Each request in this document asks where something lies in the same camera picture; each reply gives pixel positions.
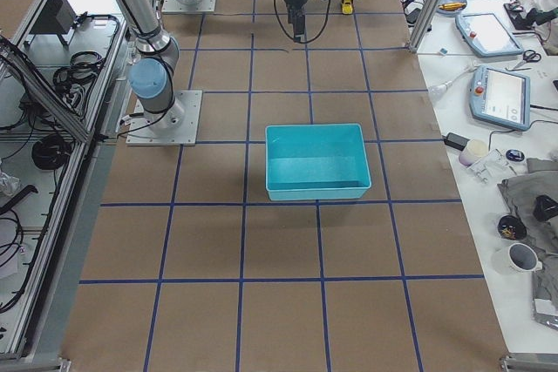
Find brown paper table cover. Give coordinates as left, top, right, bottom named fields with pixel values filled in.
left=62, top=0, right=506, bottom=371

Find yellow beetle toy car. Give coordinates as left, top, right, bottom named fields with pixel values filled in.
left=341, top=0, right=354, bottom=16

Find teach pendant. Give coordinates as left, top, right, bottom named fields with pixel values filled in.
left=455, top=13, right=524, bottom=57
left=468, top=65, right=531, bottom=132

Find white light bulb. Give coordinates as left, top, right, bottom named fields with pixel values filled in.
left=428, top=71, right=466, bottom=103

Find grey cloth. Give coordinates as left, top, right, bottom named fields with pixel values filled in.
left=498, top=159, right=557, bottom=329

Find far teach pendant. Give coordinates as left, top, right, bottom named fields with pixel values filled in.
left=455, top=13, right=524, bottom=57

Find near teach pendant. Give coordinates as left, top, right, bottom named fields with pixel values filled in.
left=468, top=65, right=531, bottom=132

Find black scissors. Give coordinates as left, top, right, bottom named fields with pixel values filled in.
left=506, top=50, right=541, bottom=71

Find white paper cup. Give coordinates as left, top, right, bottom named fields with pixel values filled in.
left=459, top=139, right=488, bottom=166

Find white mug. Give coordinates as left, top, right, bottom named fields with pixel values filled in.
left=491, top=242, right=542, bottom=274

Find black power adapter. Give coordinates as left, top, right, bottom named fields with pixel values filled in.
left=443, top=132, right=470, bottom=152

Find black small bowl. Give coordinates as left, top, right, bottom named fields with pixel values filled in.
left=497, top=214, right=527, bottom=240

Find light blue plastic bin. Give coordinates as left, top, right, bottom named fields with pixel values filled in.
left=265, top=123, right=372, bottom=201

